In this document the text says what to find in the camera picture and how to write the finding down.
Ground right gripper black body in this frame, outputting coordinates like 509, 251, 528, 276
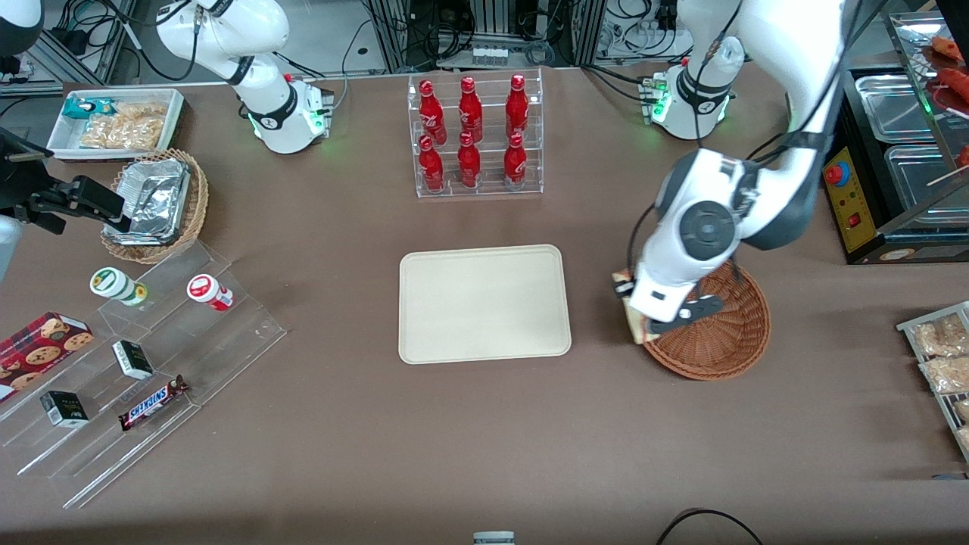
0, 129, 48, 232

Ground triangle sandwich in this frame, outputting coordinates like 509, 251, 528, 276
612, 269, 653, 346

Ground round brown wicker basket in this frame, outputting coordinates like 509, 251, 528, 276
642, 260, 771, 381

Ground white rectangular snack tray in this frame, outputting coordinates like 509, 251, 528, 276
45, 88, 186, 162

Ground small tan wicker basket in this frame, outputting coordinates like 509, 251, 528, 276
101, 148, 210, 266

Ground cream plastic serving tray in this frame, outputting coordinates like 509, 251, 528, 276
398, 244, 573, 366

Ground grey snack tray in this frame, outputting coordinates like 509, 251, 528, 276
897, 301, 969, 462

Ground aluminium foil container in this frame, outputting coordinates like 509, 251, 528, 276
106, 157, 192, 245

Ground clear bag of chips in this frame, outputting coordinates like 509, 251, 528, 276
114, 102, 169, 123
79, 117, 165, 151

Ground green white capped jar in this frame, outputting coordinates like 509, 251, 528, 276
89, 267, 148, 307

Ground teal snack packet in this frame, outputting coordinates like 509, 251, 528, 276
62, 97, 116, 122

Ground red white capped jar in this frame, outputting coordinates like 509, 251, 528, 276
187, 274, 234, 313

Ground red cookie box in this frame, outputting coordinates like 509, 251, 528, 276
0, 312, 95, 403

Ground small black box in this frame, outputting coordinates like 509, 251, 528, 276
112, 341, 154, 381
39, 391, 90, 429

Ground black food warmer yellow panel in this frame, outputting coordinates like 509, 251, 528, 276
821, 11, 969, 266

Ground clear acrylic stepped shelf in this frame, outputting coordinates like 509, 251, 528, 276
0, 241, 288, 509

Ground red cola bottle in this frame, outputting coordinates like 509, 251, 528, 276
459, 76, 484, 143
457, 131, 481, 188
506, 73, 530, 139
419, 135, 445, 192
503, 132, 528, 190
419, 79, 447, 145

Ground clear acrylic bottle rack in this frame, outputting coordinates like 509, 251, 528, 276
407, 68, 544, 199

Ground snickers chocolate bar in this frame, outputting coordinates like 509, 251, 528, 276
119, 375, 190, 432

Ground white power strip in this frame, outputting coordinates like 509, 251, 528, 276
604, 21, 693, 58

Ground steel warmer pan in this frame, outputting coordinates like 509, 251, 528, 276
855, 74, 933, 142
884, 144, 969, 226

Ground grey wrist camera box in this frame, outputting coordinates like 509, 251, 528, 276
0, 216, 23, 282

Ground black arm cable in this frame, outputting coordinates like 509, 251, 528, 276
625, 201, 659, 282

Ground black floor cable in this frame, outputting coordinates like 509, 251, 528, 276
655, 508, 765, 545

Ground aluminium frame post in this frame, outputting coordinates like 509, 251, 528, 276
574, 0, 608, 69
363, 0, 413, 73

